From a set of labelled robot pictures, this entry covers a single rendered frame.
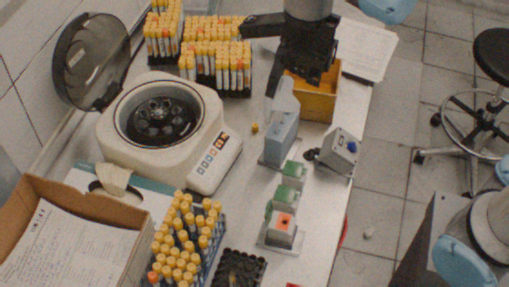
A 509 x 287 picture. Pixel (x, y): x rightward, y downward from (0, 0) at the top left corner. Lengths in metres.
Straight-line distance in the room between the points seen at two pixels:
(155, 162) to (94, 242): 0.20
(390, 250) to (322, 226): 1.04
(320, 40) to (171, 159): 0.40
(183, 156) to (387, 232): 1.26
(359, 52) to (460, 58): 1.60
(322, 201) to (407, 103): 1.55
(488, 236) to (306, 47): 0.40
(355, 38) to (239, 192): 0.59
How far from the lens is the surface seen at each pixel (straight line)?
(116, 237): 1.01
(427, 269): 0.98
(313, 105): 1.20
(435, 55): 2.93
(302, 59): 0.81
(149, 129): 1.09
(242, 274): 0.99
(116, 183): 1.05
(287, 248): 1.02
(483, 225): 0.74
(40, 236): 1.06
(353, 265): 2.03
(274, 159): 1.12
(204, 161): 1.10
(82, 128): 1.29
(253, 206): 1.09
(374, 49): 1.44
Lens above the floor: 1.80
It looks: 51 degrees down
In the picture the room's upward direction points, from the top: straight up
